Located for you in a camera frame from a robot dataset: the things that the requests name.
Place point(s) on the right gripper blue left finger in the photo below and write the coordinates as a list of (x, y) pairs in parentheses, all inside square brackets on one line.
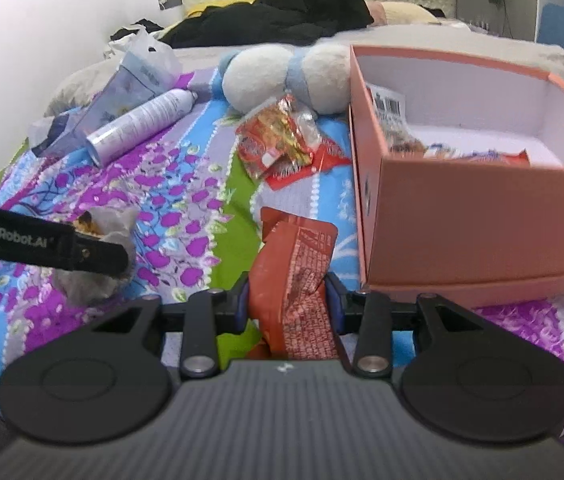
[(209, 313)]

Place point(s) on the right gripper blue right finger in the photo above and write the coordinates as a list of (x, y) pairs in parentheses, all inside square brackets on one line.
[(362, 325)]

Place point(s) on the blue chair back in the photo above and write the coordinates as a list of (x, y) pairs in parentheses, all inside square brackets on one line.
[(551, 25)]

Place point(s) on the blue white plush toy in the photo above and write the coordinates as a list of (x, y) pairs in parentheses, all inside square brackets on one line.
[(318, 76)]

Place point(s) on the grey clear snack pouch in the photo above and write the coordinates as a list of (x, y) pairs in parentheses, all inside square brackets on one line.
[(85, 289)]

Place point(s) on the black clothing pile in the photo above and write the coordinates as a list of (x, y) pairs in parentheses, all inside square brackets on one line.
[(295, 22)]

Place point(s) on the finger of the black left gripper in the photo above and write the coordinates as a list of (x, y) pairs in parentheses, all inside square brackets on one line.
[(90, 254)]

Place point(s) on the pink cardboard storage box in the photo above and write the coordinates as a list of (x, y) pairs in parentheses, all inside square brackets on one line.
[(479, 233)]

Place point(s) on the blue snack bag in box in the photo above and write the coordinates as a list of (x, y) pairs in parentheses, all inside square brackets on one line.
[(444, 151)]

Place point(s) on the translucent blue zip bag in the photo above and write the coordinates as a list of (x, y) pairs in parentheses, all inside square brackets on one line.
[(148, 69)]

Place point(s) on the grey duvet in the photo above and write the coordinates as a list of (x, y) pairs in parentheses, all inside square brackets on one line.
[(462, 40)]

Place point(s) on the dark red foil snack packet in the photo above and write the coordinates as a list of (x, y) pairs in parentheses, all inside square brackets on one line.
[(287, 297)]

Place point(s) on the dark dried meat snack bag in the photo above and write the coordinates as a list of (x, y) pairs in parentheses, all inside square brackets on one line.
[(390, 109)]

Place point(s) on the white spray can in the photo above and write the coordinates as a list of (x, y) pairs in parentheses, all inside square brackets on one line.
[(123, 134)]

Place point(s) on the beige pillow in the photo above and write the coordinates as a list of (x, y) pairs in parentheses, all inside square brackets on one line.
[(399, 13)]

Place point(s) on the floral purple bed sheet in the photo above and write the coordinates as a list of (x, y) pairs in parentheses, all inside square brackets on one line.
[(198, 222)]

